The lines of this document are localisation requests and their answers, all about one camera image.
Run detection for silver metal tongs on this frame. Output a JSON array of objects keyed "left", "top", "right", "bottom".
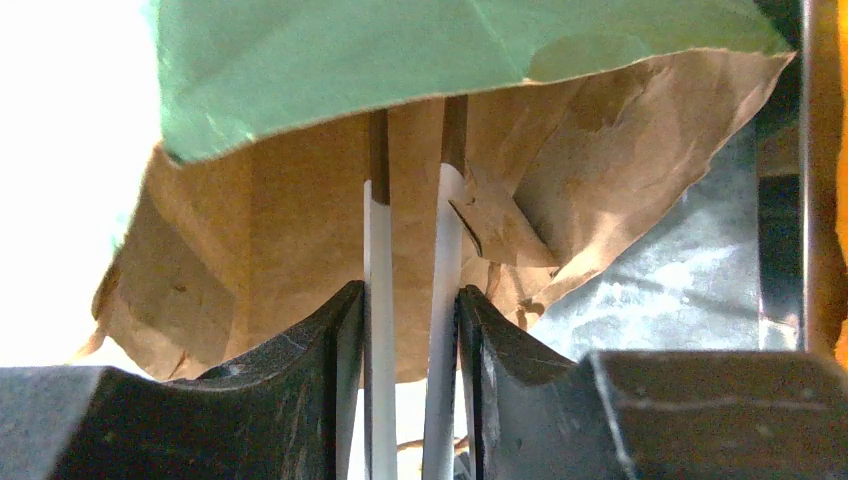
[{"left": 364, "top": 96, "right": 468, "bottom": 479}]

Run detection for green brown paper bag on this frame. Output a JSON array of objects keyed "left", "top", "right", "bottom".
[{"left": 78, "top": 1, "right": 794, "bottom": 382}]

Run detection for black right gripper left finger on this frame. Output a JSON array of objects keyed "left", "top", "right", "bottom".
[{"left": 1, "top": 281, "right": 365, "bottom": 479}]

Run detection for silver metal tray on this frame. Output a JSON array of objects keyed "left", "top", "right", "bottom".
[{"left": 755, "top": 1, "right": 847, "bottom": 358}]

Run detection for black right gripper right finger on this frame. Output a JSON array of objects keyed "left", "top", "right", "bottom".
[{"left": 456, "top": 286, "right": 847, "bottom": 479}]

